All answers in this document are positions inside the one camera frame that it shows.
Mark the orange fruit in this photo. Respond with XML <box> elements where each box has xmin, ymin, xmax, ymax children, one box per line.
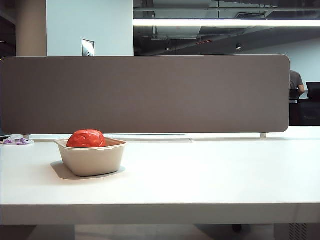
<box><xmin>66</xmin><ymin>128</ymin><xmax>107</xmax><ymax>149</ymax></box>

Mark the beige paper lunchbox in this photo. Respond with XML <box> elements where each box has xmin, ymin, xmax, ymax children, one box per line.
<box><xmin>54</xmin><ymin>137</ymin><xmax>128</xmax><ymax>177</ymax></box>

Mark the grey fabric desk divider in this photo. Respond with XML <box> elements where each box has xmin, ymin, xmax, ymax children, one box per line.
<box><xmin>0</xmin><ymin>54</ymin><xmax>291</xmax><ymax>136</ymax></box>

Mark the person in grey shirt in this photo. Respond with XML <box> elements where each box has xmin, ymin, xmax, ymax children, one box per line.
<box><xmin>289</xmin><ymin>70</ymin><xmax>306</xmax><ymax>95</ymax></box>

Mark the purple white packet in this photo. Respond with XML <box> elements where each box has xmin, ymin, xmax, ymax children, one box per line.
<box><xmin>0</xmin><ymin>134</ymin><xmax>35</xmax><ymax>146</ymax></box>

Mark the black background desk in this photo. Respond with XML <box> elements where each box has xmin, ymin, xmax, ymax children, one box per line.
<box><xmin>289</xmin><ymin>98</ymin><xmax>320</xmax><ymax>127</ymax></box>

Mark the large black office chair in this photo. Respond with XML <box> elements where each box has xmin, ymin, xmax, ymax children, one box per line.
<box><xmin>305</xmin><ymin>81</ymin><xmax>320</xmax><ymax>100</ymax></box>

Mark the beige round pillar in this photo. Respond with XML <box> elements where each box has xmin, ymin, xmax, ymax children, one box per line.
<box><xmin>15</xmin><ymin>0</ymin><xmax>48</xmax><ymax>57</ymax></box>

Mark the grey vent grille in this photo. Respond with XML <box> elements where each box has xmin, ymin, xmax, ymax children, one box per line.
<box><xmin>288</xmin><ymin>223</ymin><xmax>309</xmax><ymax>240</ymax></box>

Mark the silver wall plate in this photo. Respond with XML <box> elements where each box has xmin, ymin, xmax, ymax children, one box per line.
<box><xmin>81</xmin><ymin>38</ymin><xmax>95</xmax><ymax>57</ymax></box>

